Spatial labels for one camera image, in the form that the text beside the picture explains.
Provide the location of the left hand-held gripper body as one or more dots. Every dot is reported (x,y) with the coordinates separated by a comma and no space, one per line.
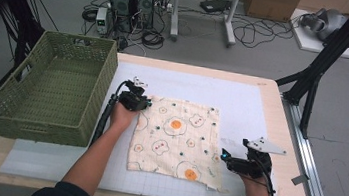
(132,99)

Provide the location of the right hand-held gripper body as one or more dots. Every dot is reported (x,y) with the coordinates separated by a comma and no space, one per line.
(257,162)

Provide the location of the cream egg-print cloth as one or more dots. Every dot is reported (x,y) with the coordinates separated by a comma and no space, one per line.
(177,138)

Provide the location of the green woven plastic basket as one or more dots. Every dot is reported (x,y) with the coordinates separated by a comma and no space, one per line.
(64,74)

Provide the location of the person's left hand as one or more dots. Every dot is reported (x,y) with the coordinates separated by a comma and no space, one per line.
(123,117)

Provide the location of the person's right hand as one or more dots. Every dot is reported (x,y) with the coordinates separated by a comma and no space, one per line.
(255,188)

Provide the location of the grey tape piece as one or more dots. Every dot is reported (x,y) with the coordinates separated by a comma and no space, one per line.
(300,179)

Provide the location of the white grid mat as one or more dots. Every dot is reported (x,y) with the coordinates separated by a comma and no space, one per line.
(197,87)

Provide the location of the small white power supply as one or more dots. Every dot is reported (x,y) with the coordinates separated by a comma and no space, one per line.
(102,20)

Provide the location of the narrow black computer tower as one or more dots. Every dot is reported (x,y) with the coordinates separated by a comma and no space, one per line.
(145,3)

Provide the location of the wide black computer tower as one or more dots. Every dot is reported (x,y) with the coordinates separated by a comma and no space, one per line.
(122,2)

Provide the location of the flat black device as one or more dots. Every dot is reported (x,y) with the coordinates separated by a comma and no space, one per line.
(214,5)

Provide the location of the person's dark sleeve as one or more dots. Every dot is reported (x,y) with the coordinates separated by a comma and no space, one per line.
(63,195)

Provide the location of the white floor board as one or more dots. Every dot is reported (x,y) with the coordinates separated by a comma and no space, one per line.
(310,42)

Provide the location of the black metal stand with braces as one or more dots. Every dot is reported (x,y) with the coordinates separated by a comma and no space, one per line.
(333,47)

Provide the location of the large cardboard box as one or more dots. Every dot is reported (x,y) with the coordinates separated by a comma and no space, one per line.
(271,4)

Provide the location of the grey rounded headset device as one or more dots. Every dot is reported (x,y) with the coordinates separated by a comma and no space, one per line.
(326,24)

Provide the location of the long aluminium rail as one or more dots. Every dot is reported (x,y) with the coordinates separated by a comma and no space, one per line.
(309,161)

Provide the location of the white desk frame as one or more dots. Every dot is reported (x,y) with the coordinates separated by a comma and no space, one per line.
(229,24)

